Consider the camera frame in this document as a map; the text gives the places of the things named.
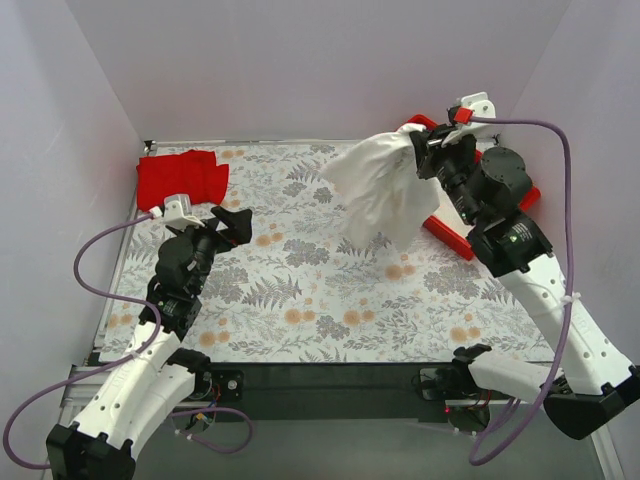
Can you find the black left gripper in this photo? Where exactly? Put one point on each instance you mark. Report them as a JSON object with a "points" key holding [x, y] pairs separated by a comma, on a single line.
{"points": [[216, 233]]}

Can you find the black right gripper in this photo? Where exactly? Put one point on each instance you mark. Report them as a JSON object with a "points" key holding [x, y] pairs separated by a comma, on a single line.
{"points": [[433, 150]]}

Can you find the white t shirt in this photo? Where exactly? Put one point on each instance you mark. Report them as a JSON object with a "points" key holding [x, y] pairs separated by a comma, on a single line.
{"points": [[380, 188]]}

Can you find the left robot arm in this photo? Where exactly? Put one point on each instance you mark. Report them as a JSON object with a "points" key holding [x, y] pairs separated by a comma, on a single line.
{"points": [[155, 373]]}

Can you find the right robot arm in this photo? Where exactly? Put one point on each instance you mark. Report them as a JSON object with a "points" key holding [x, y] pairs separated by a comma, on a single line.
{"points": [[595, 381]]}

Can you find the red folded t shirt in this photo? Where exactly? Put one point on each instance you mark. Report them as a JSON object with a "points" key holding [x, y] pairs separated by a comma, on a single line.
{"points": [[195, 173]]}

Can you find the red plastic bin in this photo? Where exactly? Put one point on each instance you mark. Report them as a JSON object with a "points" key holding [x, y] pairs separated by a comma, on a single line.
{"points": [[445, 224]]}

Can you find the floral table mat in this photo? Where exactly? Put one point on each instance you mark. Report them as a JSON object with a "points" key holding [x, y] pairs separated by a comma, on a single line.
{"points": [[300, 292]]}

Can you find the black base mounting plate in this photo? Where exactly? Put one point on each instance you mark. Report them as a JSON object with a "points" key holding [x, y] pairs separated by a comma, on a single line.
{"points": [[336, 391]]}

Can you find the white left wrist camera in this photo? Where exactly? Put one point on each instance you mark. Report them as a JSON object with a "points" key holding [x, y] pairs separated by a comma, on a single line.
{"points": [[178, 212]]}

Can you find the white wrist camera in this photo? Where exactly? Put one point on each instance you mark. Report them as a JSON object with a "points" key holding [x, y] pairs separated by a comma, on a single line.
{"points": [[178, 212], [467, 107]]}

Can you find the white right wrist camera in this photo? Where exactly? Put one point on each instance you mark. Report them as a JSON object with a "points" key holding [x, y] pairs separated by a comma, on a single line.
{"points": [[467, 107]]}

